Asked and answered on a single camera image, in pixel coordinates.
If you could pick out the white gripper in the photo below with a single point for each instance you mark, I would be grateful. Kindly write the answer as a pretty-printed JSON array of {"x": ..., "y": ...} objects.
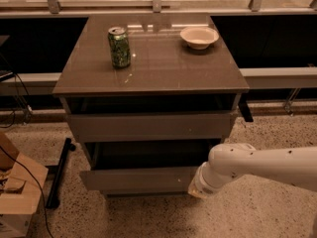
[{"x": 203, "y": 185}]

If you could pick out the grey drawer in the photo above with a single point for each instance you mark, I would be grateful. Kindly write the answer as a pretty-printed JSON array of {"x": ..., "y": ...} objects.
[
  {"x": 145, "y": 167},
  {"x": 119, "y": 128}
]

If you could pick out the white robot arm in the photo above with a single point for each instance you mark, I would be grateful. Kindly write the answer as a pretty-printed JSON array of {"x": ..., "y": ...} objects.
[{"x": 228, "y": 162}]

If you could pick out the grey top drawer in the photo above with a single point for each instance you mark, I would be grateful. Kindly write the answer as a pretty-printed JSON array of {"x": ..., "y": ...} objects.
[{"x": 119, "y": 128}]

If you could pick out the grey drawer cabinet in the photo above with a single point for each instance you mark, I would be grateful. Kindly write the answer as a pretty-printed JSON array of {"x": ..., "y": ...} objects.
[{"x": 165, "y": 76}]

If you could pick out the white paper bowl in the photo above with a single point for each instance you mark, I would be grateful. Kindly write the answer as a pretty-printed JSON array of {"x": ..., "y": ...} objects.
[{"x": 199, "y": 38}]

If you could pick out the black stand leg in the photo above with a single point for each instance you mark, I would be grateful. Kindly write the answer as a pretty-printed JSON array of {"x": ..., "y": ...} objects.
[{"x": 57, "y": 172}]

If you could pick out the green soda can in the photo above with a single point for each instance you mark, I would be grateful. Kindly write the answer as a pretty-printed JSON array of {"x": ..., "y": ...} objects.
[{"x": 119, "y": 47}]

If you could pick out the cardboard box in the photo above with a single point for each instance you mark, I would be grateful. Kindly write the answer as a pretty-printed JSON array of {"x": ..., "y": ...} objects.
[{"x": 21, "y": 182}]

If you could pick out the metal window railing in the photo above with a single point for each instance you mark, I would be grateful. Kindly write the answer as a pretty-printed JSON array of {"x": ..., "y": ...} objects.
[{"x": 155, "y": 0}]

